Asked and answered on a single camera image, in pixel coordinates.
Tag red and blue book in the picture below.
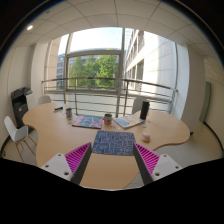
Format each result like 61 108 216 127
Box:
72 115 103 129

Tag grey tumbler cup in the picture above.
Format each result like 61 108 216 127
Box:
66 108 72 120

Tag dark mug with label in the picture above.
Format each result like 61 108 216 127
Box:
104 113 112 125

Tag black cylindrical bottle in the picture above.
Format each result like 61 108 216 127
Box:
140 101 150 120

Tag white chair behind table right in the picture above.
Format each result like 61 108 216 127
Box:
132 97 145 114

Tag light blue magazine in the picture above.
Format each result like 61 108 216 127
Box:
114 115 143 129

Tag white chair behind table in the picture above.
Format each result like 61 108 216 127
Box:
132 97 145 114
38 95 51 105

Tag blue patterned mouse pad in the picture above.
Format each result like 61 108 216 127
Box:
92 130 135 156

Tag white chair at left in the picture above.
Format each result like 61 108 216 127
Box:
4 116 35 158

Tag small black device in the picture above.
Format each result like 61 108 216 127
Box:
54 106 63 112

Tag white chair behind table left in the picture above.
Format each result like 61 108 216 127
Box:
38 95 51 105

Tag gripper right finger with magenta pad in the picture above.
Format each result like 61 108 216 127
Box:
133 143 182 185

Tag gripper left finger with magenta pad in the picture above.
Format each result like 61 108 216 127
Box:
42 143 92 185

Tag metal window railing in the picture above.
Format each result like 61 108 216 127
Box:
42 77 177 117

